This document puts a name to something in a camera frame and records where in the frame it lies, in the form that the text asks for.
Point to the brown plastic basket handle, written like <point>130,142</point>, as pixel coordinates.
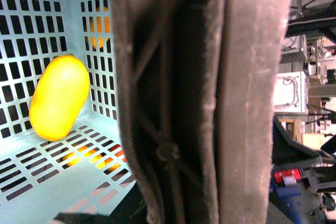
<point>196,81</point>

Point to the yellow mango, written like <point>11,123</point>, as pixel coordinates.
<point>59,97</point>

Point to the light blue plastic basket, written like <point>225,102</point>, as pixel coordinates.
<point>86,172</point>

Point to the white appliance box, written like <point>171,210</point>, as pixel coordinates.
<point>291,93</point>

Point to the cardboard box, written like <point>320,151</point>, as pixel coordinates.
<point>297,130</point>

